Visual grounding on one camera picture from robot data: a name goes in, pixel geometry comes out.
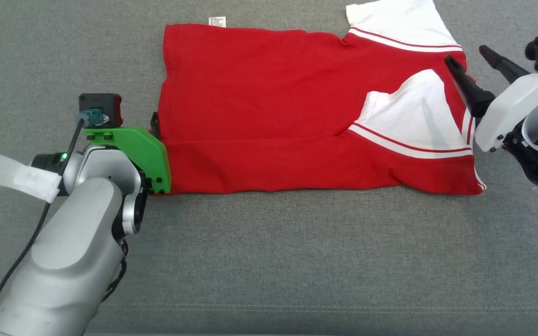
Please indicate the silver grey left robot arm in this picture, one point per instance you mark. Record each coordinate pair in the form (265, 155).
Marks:
(73, 242)

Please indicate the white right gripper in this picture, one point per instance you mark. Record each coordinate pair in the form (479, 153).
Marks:
(507, 112)

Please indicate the red shirt with white sleeves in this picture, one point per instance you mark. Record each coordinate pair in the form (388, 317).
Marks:
(259, 102)

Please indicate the white tape label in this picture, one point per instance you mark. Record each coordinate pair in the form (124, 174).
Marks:
(17, 175)

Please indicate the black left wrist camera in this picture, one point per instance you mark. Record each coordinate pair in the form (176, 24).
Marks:
(105, 105)

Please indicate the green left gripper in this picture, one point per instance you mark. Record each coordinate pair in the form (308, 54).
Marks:
(150, 154)

